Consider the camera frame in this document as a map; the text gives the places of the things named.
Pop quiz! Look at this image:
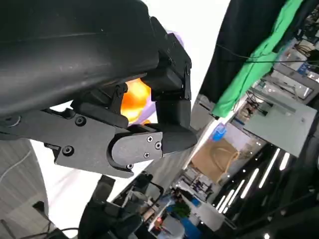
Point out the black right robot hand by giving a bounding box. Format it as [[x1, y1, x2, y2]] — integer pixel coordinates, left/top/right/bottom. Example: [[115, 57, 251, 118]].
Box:
[[79, 171, 165, 239]]

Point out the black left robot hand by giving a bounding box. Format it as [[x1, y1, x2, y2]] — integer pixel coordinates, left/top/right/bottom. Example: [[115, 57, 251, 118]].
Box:
[[0, 0, 197, 179]]

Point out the orange and white bread roll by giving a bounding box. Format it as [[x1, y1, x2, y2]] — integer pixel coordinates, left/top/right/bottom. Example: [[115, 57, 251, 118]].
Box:
[[120, 78, 152, 124]]

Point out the lilac plate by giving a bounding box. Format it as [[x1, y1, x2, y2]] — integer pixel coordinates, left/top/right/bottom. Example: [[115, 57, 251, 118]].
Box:
[[136, 30, 185, 125]]

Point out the brown cardboard box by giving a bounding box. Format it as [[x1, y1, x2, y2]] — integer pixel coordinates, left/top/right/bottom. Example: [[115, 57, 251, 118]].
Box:
[[190, 136, 241, 186]]

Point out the small blue box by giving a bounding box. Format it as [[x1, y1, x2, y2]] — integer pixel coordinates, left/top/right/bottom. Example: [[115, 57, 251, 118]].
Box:
[[212, 123, 227, 142]]

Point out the black cloth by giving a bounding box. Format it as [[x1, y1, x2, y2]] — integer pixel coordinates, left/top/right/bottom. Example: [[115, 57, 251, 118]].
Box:
[[199, 0, 304, 103]]

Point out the green cloth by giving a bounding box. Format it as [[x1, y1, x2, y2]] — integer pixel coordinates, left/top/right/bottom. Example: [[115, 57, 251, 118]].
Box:
[[214, 0, 306, 118]]

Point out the grey workshop desk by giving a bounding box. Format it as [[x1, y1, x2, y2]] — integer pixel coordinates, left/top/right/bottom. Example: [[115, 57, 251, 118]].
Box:
[[243, 101, 314, 158]]

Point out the thin black cable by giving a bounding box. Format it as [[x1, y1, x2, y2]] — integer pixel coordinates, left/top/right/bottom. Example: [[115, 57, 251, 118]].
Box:
[[215, 43, 309, 64]]

